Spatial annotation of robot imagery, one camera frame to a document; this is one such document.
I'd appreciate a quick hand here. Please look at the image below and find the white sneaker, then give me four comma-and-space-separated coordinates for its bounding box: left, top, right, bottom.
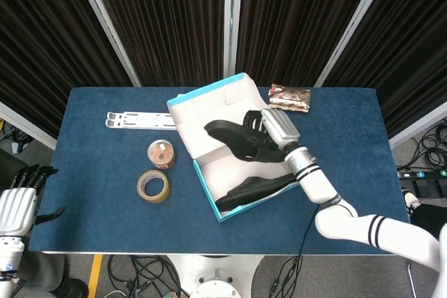
401, 188, 424, 216

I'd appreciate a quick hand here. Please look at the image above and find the clear jar of rubber bands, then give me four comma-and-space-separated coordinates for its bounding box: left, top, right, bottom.
147, 139, 177, 170

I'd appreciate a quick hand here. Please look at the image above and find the gold red-print packet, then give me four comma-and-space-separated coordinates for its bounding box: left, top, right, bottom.
268, 82, 312, 114

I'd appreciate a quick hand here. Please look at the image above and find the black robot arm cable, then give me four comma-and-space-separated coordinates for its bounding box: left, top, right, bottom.
268, 207, 321, 298

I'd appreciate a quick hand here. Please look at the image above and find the black floor cable bundle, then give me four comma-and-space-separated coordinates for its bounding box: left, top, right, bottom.
397, 125, 447, 173
106, 254, 182, 298

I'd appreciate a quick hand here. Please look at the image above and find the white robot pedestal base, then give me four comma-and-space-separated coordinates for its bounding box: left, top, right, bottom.
166, 254, 266, 298

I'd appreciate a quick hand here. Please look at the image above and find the yellow packing tape roll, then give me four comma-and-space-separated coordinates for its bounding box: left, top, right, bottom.
136, 169, 172, 204

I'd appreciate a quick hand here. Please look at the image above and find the white partition frame post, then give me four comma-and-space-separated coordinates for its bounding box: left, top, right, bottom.
223, 0, 244, 79
388, 100, 447, 149
0, 101, 58, 151
68, 0, 142, 88
313, 0, 397, 88

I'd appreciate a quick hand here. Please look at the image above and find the blue fabric table cover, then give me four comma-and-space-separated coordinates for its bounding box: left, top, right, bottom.
28, 85, 413, 255

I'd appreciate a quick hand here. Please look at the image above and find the black trouser leg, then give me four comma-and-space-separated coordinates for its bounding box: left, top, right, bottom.
410, 202, 447, 241

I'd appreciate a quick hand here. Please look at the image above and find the grey trouser leg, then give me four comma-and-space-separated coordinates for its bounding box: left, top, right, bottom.
19, 252, 66, 294

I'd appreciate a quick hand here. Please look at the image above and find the black slipper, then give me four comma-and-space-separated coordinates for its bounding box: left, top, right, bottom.
203, 119, 287, 163
214, 172, 301, 214

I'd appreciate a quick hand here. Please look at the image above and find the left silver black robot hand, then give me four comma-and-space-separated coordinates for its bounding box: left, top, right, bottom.
0, 164, 67, 238

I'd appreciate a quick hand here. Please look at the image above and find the light blue shoe box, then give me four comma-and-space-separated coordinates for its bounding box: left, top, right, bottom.
166, 72, 300, 223

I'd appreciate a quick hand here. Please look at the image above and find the black foot pedal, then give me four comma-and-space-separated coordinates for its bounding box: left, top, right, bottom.
401, 177, 447, 202

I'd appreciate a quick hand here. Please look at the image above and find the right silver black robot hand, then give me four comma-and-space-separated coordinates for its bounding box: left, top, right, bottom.
243, 107, 301, 149

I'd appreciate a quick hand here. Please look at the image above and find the dark pleated curtain panel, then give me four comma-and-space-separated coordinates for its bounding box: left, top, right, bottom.
324, 0, 447, 138
85, 0, 228, 88
237, 0, 381, 88
0, 0, 133, 138

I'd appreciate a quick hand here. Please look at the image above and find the white plastic folding stand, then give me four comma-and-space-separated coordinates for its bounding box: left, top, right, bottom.
105, 110, 175, 131

